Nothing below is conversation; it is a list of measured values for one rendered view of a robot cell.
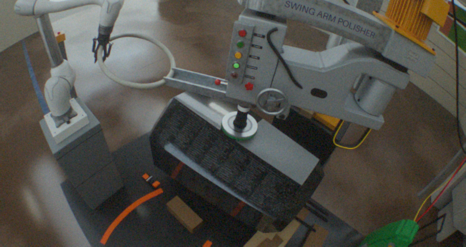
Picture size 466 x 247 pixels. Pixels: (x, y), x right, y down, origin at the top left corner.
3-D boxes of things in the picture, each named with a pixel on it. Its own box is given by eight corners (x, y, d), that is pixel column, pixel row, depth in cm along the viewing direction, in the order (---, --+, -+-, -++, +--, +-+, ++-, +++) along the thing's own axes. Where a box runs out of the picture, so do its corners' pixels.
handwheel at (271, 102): (283, 107, 112) (292, 82, 102) (282, 120, 104) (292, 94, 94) (254, 100, 113) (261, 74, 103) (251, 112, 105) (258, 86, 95)
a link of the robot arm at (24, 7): (34, -3, 64) (44, -8, 73) (11, -2, 55) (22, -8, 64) (31, 21, 70) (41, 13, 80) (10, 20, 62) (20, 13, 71)
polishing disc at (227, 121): (263, 125, 138) (263, 124, 137) (243, 144, 124) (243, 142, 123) (236, 108, 146) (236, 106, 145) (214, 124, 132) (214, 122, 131)
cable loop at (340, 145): (355, 149, 130) (379, 113, 109) (356, 153, 127) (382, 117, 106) (325, 141, 131) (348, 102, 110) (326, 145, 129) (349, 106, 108)
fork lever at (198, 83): (287, 100, 128) (290, 93, 125) (286, 122, 114) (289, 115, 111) (174, 70, 131) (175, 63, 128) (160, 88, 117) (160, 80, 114)
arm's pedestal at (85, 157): (92, 218, 148) (49, 164, 95) (68, 180, 166) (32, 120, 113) (132, 186, 181) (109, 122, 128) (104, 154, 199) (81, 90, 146)
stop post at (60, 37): (83, 106, 241) (65, 27, 170) (88, 114, 233) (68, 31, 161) (71, 113, 229) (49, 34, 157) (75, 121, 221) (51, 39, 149)
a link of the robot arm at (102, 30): (110, 29, 97) (108, 38, 100) (117, 21, 103) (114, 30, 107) (96, 24, 93) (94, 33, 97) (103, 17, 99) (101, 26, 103)
